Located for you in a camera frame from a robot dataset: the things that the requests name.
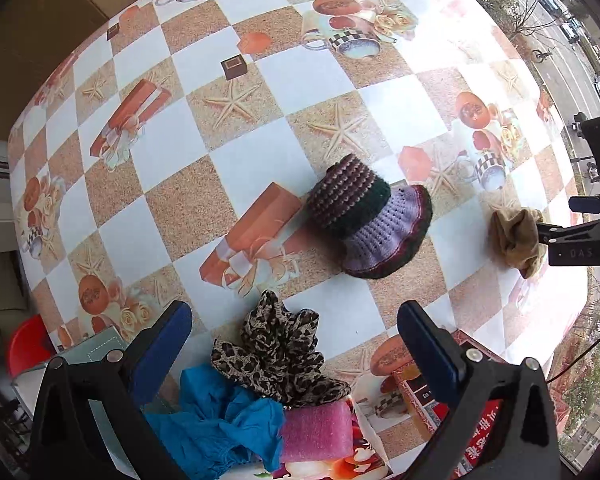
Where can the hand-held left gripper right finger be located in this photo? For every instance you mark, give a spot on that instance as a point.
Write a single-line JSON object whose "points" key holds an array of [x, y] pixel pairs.
{"points": [[440, 360]]}

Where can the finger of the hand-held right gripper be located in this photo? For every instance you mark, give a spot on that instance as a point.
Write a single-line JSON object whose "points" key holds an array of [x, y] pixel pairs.
{"points": [[575, 234]]}

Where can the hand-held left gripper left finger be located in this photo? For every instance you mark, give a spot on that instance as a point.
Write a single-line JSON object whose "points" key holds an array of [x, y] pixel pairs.
{"points": [[162, 355]]}

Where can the tan sock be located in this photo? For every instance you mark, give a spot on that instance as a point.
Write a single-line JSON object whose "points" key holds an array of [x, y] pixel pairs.
{"points": [[512, 240]]}

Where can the purple crochet hat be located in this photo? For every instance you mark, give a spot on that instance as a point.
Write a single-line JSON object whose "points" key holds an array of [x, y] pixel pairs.
{"points": [[375, 230]]}

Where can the red patterned box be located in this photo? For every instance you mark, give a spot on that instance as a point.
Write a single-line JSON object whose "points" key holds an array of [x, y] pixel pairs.
{"points": [[420, 395]]}

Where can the blue cloth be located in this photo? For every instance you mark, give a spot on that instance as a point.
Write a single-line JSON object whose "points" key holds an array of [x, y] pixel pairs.
{"points": [[215, 425]]}

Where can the leopard print scarf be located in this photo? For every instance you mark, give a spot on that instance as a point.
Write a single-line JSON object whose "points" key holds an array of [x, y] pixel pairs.
{"points": [[275, 355]]}

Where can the row of parked cars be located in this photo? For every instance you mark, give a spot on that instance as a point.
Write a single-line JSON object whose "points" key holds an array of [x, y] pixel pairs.
{"points": [[570, 25]]}

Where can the red plastic stool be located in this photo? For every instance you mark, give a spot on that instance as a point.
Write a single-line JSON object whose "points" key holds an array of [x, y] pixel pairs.
{"points": [[27, 347]]}

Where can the pink foam sponge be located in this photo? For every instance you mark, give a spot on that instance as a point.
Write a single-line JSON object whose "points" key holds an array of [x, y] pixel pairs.
{"points": [[315, 432]]}

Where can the checkered printed tablecloth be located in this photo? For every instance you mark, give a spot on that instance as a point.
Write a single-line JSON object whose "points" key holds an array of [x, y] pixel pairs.
{"points": [[190, 170]]}

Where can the brown cardboard sheet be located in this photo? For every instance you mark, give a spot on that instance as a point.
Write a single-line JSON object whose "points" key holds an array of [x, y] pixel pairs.
{"points": [[25, 35]]}

